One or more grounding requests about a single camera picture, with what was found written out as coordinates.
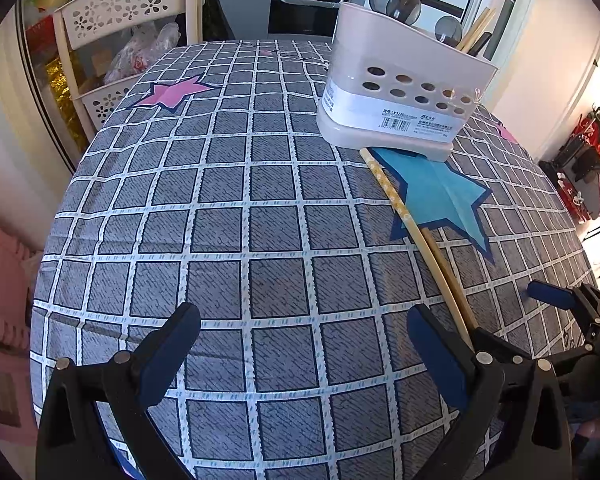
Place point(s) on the wooden chopstick aloft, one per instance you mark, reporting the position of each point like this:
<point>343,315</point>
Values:
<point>476,30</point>

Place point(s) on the blue star sticker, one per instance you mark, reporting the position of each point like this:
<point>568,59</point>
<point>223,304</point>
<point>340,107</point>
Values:
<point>438,195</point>

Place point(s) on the dark grey spoon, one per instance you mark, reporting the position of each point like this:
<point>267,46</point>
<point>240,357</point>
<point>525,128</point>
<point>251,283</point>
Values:
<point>404,11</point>

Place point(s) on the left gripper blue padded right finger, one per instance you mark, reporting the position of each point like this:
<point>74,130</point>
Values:
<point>558,297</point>

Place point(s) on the grey checked tablecloth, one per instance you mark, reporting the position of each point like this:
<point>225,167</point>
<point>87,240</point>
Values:
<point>302,273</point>

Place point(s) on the red bags on floor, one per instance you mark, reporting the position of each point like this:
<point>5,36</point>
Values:
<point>575,169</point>

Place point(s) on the small pink star sticker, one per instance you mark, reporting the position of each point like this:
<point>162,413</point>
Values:
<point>505,134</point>

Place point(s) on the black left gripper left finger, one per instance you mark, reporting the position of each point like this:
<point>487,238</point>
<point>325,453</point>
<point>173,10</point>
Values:
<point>95,422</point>

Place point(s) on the black built-in oven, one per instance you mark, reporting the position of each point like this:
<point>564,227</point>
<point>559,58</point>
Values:
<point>303,17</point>

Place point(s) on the white plastic utensil holder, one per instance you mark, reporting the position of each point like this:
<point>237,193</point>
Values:
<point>391,86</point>

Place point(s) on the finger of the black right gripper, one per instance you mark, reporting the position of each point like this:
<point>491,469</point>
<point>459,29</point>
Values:
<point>534,442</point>

